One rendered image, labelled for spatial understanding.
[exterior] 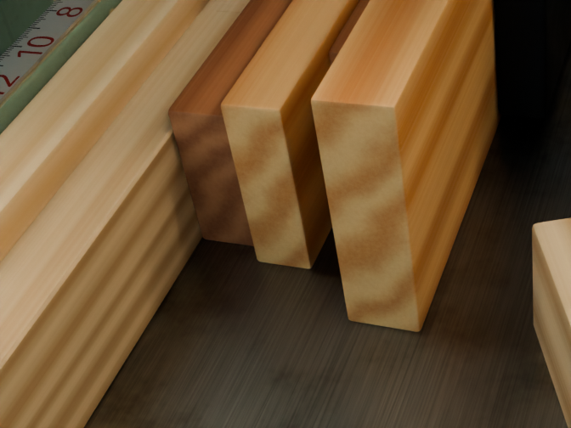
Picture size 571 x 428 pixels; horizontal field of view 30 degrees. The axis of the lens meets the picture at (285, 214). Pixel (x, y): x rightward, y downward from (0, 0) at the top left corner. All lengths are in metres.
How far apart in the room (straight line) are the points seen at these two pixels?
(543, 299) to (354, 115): 0.06
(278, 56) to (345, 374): 0.08
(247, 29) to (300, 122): 0.05
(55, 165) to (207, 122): 0.04
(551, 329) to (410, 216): 0.04
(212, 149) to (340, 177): 0.05
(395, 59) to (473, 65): 0.06
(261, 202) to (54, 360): 0.07
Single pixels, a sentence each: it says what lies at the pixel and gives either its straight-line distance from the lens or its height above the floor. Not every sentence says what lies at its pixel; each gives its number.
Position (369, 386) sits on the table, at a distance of 0.27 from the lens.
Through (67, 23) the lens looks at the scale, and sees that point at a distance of 0.32.
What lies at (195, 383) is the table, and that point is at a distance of 0.28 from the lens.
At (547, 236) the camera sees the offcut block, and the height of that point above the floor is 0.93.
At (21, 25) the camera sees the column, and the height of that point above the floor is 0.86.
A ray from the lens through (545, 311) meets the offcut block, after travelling 0.26.
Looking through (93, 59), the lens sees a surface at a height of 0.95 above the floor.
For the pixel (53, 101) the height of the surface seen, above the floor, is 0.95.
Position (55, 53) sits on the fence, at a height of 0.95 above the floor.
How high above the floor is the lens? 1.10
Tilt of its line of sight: 39 degrees down
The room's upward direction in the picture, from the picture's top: 12 degrees counter-clockwise
